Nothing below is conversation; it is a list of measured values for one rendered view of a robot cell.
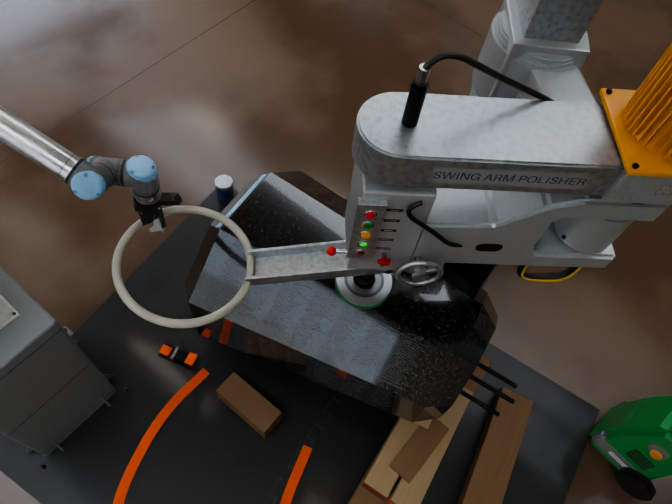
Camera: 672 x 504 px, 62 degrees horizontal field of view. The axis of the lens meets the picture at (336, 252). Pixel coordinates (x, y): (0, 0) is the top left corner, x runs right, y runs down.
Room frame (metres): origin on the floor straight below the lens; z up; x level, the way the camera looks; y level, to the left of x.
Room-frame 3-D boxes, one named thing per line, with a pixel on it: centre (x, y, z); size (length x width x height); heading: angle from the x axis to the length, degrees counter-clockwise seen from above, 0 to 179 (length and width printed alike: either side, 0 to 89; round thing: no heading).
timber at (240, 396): (0.67, 0.28, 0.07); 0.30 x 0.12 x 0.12; 60
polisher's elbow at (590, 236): (1.11, -0.77, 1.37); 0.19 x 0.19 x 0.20
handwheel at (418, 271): (0.90, -0.26, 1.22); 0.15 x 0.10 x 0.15; 99
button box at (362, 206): (0.88, -0.07, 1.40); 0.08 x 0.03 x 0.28; 99
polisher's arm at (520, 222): (1.05, -0.51, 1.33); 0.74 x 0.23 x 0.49; 99
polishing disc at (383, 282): (1.00, -0.12, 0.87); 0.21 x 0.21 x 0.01
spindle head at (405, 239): (1.01, -0.20, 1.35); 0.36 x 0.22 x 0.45; 99
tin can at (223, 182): (1.86, 0.70, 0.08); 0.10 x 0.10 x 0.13
